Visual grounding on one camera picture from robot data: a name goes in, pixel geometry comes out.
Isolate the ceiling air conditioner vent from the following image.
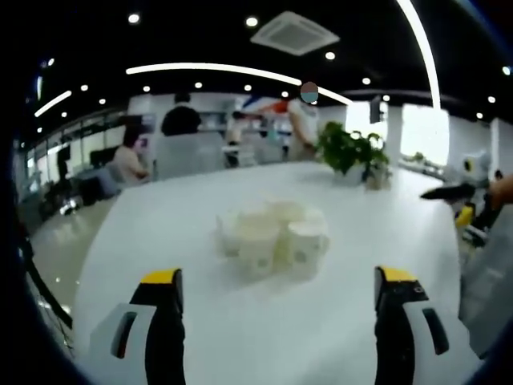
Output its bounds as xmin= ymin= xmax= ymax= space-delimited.
xmin=249 ymin=10 xmax=341 ymax=57

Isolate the grey office chair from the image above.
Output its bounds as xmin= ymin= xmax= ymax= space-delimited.
xmin=153 ymin=131 xmax=226 ymax=182

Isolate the grey cloth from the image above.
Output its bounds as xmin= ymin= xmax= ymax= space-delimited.
xmin=458 ymin=221 xmax=513 ymax=360

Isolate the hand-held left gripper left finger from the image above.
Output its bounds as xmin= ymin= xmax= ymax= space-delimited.
xmin=88 ymin=268 xmax=187 ymax=385

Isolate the short ceiling light strip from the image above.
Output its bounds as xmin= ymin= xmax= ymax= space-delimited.
xmin=34 ymin=90 xmax=74 ymax=119

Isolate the hanging dark monitor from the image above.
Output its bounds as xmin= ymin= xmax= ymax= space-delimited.
xmin=369 ymin=95 xmax=386 ymax=124

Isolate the long curved ceiling light strip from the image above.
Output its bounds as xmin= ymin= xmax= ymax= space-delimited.
xmin=125 ymin=62 xmax=353 ymax=106
xmin=394 ymin=0 xmax=442 ymax=110

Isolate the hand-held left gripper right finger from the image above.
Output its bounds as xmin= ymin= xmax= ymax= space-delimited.
xmin=374 ymin=265 xmax=483 ymax=385

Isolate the green potted plant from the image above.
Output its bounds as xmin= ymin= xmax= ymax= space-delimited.
xmin=315 ymin=120 xmax=392 ymax=187

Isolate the group of round ceiling spotlights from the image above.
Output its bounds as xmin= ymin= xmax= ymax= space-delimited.
xmin=35 ymin=12 xmax=513 ymax=134

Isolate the cluster of white paper cups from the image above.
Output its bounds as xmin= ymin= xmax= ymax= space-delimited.
xmin=215 ymin=199 xmax=332 ymax=282

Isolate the person's right hand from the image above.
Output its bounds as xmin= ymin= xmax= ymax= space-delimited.
xmin=490 ymin=172 xmax=513 ymax=211

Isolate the white table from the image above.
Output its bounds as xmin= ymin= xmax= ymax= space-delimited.
xmin=73 ymin=159 xmax=484 ymax=385

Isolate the small beige ornament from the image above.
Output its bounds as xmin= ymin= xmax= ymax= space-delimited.
xmin=365 ymin=166 xmax=393 ymax=190

